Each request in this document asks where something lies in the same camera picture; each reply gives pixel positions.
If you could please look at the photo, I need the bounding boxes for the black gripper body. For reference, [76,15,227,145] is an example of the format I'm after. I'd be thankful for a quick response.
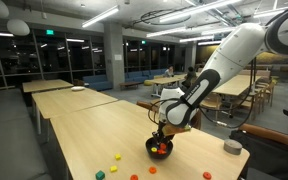
[156,119,168,136]

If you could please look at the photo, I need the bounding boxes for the black bowl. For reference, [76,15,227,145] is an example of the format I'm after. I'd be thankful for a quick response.
[145,136,174,160]

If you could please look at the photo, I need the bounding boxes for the wooden table white legs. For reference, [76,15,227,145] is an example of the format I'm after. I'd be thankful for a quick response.
[146,75,185,100]

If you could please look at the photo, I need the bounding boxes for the low wooden table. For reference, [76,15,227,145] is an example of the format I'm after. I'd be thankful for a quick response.
[118,81,142,91]

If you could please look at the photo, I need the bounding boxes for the blue sofa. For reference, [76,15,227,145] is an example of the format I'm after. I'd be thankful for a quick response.
[124,68,168,84]
[82,74,114,92]

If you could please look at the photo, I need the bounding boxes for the wooden chair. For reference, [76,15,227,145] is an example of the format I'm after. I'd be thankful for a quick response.
[238,89,264,122]
[200,92,223,121]
[263,79,278,108]

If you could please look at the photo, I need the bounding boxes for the seated person light shirt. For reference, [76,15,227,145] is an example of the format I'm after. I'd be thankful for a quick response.
[163,65,175,78]

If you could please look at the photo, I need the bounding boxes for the seated person dark clothes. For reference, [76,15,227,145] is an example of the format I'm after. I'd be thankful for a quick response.
[182,66,198,90]

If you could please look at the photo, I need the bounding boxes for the green block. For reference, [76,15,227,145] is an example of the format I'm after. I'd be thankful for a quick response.
[95,170,106,180]

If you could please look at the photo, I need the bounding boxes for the grey cylinder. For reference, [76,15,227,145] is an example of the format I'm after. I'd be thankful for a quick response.
[223,138,244,156]

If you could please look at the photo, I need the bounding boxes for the long wooden table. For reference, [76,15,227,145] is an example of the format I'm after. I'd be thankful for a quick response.
[212,74,262,98]

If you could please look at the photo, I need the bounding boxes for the concrete column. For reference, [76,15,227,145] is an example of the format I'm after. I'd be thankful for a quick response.
[103,22,126,91]

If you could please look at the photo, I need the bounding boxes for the light wooden table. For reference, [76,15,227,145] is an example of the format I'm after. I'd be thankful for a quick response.
[31,87,119,136]
[21,78,74,108]

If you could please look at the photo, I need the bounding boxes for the brown leather chair back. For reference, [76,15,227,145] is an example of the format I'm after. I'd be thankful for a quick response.
[238,123,288,148]

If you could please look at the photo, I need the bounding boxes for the grey bench sofa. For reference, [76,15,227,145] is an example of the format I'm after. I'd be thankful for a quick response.
[0,78,53,180]

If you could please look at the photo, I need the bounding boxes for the tan wrist camera mount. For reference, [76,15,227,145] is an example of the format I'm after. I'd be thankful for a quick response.
[162,123,192,137]

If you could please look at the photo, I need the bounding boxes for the black ceiling ring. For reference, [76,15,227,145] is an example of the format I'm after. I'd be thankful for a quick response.
[132,9,193,27]

